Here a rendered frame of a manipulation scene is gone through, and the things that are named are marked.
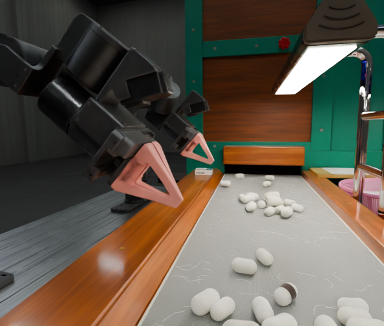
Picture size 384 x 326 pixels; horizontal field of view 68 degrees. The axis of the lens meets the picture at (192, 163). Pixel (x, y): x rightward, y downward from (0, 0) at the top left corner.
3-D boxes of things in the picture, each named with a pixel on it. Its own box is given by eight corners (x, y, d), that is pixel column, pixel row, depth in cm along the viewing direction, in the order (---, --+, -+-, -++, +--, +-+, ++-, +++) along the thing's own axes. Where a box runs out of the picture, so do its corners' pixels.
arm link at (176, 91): (190, 99, 65) (178, 61, 70) (154, 97, 62) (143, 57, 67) (175, 128, 75) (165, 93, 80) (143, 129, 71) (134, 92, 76)
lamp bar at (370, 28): (304, 42, 34) (306, -23, 33) (271, 94, 95) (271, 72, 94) (378, 37, 33) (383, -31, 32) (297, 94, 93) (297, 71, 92)
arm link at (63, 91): (121, 101, 37) (82, 67, 37) (98, 96, 31) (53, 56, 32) (91, 141, 38) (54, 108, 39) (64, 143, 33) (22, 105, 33)
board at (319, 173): (317, 177, 95) (317, 174, 95) (308, 170, 110) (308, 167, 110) (430, 180, 88) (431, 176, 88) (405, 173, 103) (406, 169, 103)
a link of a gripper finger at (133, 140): (201, 179, 35) (145, 130, 36) (189, 193, 28) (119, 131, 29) (168, 217, 37) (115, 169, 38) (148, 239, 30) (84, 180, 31)
